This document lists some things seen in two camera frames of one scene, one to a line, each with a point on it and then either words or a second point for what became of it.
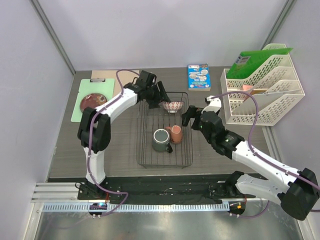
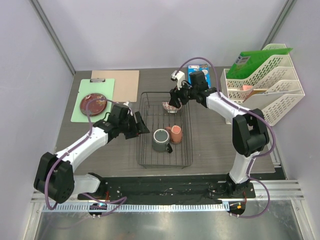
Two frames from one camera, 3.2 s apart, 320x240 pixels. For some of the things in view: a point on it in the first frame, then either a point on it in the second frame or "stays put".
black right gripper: (192, 112) -> (174, 93)
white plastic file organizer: (276, 85) stays put
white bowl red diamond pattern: (172, 107) stays put
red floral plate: (92, 100) stays put
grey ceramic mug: (161, 138) stays put
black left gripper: (154, 104) -> (139, 127)
